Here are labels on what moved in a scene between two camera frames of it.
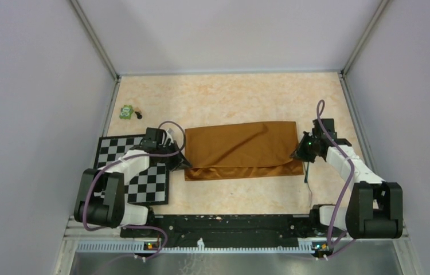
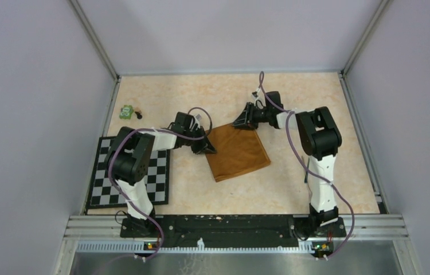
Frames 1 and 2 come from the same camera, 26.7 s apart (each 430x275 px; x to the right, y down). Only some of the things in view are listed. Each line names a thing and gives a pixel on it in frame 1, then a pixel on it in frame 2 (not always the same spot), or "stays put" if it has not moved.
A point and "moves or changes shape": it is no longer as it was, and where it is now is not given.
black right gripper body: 306,150 → 254,116
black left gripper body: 174,162 → 198,146
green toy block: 126,112 stays put
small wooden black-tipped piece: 138,113 stays put
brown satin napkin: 250,150 moves or changes shape
